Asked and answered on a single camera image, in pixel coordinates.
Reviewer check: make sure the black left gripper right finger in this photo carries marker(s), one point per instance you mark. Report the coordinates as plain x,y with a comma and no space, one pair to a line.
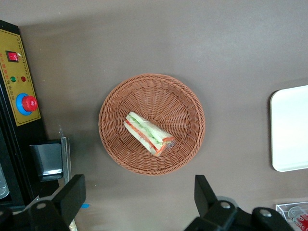
207,199

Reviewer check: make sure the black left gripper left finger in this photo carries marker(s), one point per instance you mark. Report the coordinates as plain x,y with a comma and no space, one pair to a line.
69,197

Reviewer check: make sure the wrapped triangle sandwich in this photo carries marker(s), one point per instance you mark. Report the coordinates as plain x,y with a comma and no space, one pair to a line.
144,131

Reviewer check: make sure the white plastic tray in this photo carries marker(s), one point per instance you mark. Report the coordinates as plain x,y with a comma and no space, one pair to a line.
291,130

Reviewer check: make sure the round brown wicker basket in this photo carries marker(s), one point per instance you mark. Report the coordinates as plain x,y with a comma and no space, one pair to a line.
158,96

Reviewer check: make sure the blue tape piece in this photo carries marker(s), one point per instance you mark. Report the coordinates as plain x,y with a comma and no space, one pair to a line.
85,206

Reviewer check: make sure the black metal chute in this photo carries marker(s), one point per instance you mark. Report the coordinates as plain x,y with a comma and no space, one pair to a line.
47,158

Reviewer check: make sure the clear acrylic box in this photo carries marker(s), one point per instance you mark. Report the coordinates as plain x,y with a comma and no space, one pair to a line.
281,210

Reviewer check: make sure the black machine with yellow panel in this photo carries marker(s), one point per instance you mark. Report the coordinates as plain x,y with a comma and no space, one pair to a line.
9,149

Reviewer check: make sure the clear cup with red print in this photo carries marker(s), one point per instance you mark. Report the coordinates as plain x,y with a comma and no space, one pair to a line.
300,217

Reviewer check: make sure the red emergency stop button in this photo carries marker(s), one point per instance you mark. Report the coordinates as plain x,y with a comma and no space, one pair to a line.
29,104

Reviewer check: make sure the red indicator lamp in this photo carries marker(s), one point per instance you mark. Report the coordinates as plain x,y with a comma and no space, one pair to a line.
23,79

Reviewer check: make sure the green indicator lamp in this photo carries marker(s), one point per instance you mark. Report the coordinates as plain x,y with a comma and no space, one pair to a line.
13,79

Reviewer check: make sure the silver metal bracket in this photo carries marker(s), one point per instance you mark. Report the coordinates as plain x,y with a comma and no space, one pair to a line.
66,156

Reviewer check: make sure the red rocker power switch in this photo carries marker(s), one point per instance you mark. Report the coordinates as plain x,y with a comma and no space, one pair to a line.
12,56

